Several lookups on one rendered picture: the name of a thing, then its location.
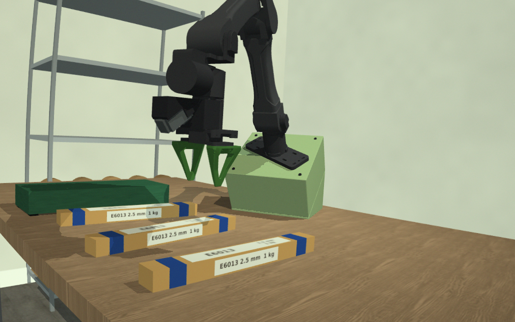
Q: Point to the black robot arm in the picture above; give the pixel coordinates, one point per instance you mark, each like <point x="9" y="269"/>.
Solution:
<point x="214" y="40"/>

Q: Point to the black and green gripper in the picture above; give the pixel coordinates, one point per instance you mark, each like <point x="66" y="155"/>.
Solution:
<point x="213" y="139"/>

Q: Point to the tan welding electrode pack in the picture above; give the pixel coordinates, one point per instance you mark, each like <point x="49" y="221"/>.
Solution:
<point x="118" y="241"/>
<point x="171" y="272"/>
<point x="126" y="213"/>

